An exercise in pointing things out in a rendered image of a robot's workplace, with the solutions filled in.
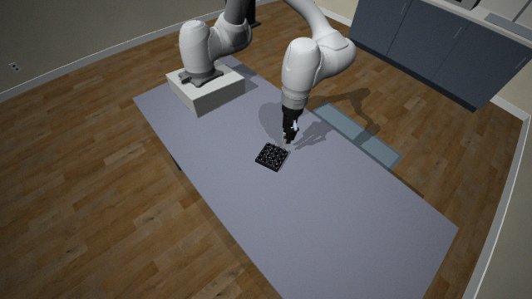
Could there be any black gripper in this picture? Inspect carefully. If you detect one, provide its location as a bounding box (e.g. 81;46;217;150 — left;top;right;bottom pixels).
282;105;303;148

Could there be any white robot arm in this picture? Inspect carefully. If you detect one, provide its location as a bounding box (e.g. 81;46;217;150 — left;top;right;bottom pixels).
178;0;357;110

